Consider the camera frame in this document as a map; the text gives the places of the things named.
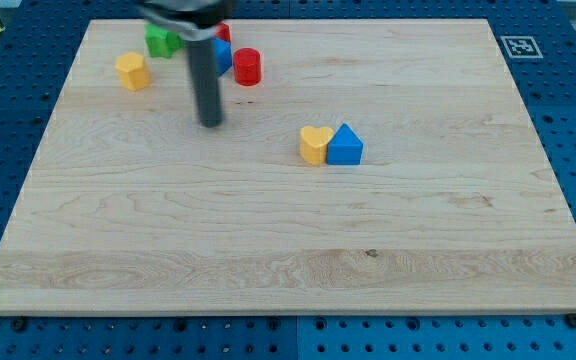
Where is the blue block behind rod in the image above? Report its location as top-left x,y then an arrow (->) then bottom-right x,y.
213,38 -> 233,77

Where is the blue triangle block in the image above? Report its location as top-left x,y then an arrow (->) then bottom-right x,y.
326,123 -> 364,165

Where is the yellow hexagon block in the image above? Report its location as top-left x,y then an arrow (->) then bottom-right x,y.
115,52 -> 151,91

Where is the yellow heart block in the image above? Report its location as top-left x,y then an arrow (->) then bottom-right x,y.
299,125 -> 334,166

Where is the light wooden board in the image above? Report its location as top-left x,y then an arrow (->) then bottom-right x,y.
0,19 -> 576,317

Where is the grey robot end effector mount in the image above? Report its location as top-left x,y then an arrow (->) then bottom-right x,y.
134,0 -> 234,41

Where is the white fiducial marker tag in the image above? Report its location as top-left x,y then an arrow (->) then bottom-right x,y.
501,35 -> 543,59

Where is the green star block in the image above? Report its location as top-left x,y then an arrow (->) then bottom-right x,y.
144,24 -> 185,59

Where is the red block behind rod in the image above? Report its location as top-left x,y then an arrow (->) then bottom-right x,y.
215,22 -> 231,43

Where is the red cylinder block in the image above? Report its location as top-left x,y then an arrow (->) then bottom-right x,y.
233,48 -> 262,86

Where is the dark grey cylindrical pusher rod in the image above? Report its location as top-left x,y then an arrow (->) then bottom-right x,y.
187,38 -> 223,128

